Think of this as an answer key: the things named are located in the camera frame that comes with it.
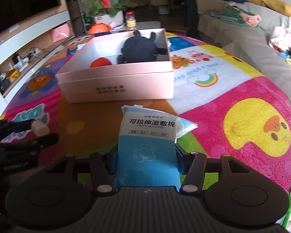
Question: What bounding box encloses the red lid plastic jar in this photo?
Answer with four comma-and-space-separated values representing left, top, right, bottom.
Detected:
126, 11, 137, 30

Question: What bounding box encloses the colourful play mat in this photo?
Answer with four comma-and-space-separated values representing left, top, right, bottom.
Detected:
2, 33, 291, 231

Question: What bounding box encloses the green clothes pile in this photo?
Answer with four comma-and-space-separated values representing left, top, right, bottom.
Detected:
207, 4, 262, 27

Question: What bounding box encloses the white floral cloth pile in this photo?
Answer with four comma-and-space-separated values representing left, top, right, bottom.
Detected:
269, 26, 291, 57

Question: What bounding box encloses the pink orchid potted plant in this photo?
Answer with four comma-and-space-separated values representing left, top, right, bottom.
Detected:
82, 0, 128, 28

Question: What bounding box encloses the small doll figure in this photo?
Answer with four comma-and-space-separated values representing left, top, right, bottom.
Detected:
31, 119, 50, 137

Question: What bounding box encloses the black plush toy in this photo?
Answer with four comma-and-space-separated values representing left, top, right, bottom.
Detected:
117, 30, 167, 64

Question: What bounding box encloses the yellow pillow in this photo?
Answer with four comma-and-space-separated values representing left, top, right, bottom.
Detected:
247, 0, 291, 17

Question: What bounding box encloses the grey covered sofa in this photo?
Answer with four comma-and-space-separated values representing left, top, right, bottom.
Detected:
196, 0, 291, 99

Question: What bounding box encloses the pink cardboard box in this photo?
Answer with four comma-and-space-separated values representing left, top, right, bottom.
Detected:
55, 31, 174, 103

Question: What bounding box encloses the pink paper bag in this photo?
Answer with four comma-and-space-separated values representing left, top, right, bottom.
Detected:
51, 22, 71, 43

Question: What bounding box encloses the red plastic figure toy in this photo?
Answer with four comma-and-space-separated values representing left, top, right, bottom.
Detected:
90, 57, 112, 68

